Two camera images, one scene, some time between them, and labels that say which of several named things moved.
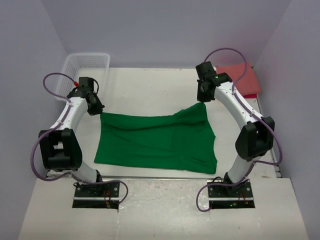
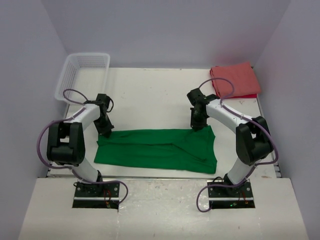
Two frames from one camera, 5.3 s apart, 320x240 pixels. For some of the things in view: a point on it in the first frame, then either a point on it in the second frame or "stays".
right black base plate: (231, 196) stays
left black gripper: (98, 109) to (105, 131)
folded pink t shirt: (248, 85) stays
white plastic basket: (95, 65) stays
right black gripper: (201, 97) to (197, 126)
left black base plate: (103, 195) stays
